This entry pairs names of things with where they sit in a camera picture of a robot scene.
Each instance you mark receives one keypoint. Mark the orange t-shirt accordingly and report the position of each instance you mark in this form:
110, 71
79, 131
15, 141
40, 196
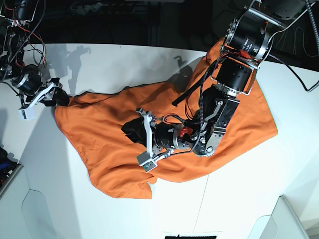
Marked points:
92, 123

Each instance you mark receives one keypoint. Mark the grey plastic bin left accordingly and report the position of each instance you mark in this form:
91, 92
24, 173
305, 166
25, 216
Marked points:
24, 213

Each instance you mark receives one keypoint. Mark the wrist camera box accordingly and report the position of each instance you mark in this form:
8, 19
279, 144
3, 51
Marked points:
147, 162
27, 113

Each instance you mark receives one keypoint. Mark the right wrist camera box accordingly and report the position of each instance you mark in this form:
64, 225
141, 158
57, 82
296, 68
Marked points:
27, 113

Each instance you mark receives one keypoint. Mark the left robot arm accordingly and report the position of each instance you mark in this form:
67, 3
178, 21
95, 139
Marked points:
247, 44

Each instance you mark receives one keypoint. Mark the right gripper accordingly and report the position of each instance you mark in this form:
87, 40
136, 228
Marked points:
30, 84

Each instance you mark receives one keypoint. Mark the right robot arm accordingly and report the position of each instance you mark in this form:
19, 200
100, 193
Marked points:
21, 18

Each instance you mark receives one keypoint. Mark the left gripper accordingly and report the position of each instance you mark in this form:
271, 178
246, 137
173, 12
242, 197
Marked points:
160, 136

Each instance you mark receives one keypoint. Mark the grey plastic bin right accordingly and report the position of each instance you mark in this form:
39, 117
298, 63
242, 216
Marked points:
282, 223

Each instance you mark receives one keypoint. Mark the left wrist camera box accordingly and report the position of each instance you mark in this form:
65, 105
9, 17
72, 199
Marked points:
147, 162

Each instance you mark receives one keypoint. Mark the grey plastic bin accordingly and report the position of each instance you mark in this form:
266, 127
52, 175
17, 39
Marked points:
24, 213
282, 223

